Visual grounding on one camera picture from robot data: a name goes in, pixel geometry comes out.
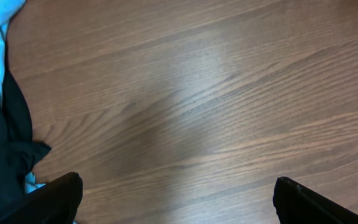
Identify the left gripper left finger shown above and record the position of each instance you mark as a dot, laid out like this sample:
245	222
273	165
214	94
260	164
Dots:
56	202

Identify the black garment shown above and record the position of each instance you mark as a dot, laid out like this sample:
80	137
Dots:
19	153

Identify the light blue shirt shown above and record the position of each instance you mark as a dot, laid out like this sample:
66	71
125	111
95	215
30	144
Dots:
13	102

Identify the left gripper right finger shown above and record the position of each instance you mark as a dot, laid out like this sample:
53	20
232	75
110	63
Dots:
295	203

